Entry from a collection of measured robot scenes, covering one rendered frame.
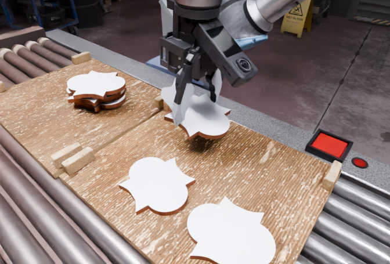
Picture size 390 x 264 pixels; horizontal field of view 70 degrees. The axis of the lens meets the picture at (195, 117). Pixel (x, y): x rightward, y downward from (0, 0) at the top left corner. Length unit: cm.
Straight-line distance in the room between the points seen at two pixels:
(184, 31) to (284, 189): 32
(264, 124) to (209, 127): 22
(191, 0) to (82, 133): 39
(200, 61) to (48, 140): 39
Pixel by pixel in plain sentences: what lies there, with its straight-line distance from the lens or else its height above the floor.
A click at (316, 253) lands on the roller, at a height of 91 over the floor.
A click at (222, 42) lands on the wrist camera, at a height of 118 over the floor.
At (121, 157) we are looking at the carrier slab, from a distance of 58.
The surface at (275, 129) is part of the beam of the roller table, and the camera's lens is 70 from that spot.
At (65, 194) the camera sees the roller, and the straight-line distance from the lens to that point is 58.
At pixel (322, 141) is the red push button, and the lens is 67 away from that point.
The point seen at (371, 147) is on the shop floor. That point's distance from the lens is 234.
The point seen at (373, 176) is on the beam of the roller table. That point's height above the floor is 91.
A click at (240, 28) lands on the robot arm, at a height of 106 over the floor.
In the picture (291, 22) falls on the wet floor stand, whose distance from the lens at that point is 410.
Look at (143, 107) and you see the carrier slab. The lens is 72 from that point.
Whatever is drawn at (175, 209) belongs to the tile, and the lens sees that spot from 47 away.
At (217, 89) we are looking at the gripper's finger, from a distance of 55.
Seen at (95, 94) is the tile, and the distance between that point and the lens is 67.
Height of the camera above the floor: 133
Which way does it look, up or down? 36 degrees down
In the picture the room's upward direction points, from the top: straight up
